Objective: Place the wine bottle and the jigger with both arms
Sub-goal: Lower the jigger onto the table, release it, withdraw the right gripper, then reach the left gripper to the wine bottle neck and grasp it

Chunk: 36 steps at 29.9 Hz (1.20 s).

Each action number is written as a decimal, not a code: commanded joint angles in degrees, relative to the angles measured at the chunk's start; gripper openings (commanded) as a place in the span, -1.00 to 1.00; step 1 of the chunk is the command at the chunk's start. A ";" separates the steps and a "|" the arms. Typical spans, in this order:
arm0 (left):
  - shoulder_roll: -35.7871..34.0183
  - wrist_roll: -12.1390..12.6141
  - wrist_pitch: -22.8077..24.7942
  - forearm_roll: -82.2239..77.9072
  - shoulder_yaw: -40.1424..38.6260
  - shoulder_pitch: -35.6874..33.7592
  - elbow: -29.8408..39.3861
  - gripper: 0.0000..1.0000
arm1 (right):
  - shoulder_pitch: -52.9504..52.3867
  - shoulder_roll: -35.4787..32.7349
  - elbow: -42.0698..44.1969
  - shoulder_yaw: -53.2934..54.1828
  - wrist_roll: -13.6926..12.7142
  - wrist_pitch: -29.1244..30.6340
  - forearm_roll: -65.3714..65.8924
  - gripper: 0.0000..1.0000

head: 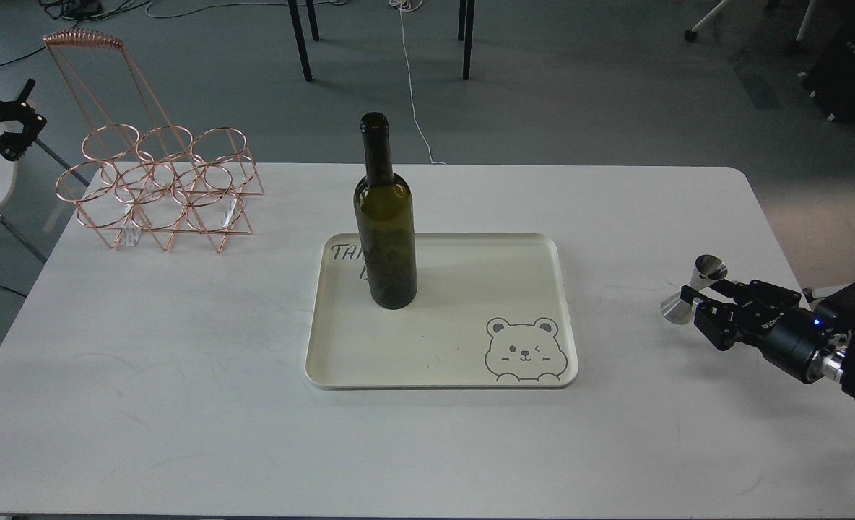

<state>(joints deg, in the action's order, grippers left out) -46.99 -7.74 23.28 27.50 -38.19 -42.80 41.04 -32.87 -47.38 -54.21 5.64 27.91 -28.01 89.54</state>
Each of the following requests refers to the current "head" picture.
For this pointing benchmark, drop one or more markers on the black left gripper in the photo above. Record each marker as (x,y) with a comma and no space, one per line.
(20,124)

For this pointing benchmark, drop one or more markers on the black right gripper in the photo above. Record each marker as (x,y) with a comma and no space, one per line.
(769,318)

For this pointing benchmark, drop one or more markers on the steel double jigger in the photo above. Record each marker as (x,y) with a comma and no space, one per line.
(679,308)

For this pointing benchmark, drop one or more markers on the dark green wine bottle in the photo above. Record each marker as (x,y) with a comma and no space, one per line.
(383,205)

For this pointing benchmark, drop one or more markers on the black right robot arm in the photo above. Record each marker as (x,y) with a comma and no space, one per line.
(836,314)

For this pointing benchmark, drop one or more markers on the cream bear tray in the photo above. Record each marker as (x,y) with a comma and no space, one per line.
(490,313)

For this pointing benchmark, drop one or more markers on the black table legs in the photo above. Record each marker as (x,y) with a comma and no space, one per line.
(465,31)

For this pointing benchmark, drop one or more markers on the copper wire bottle rack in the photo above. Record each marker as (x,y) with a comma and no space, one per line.
(156,179)

